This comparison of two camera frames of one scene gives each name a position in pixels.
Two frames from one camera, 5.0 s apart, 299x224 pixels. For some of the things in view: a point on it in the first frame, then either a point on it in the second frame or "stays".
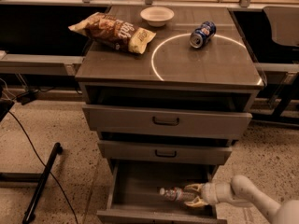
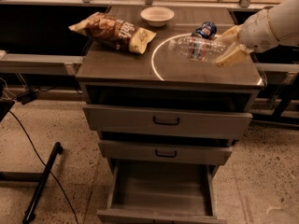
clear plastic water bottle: x=177 y=193 → x=196 y=49
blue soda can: x=202 y=35 stays
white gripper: x=207 y=192 → x=257 y=31
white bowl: x=156 y=16 stays
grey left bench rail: x=16 y=63 stays
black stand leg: x=29 y=213 stays
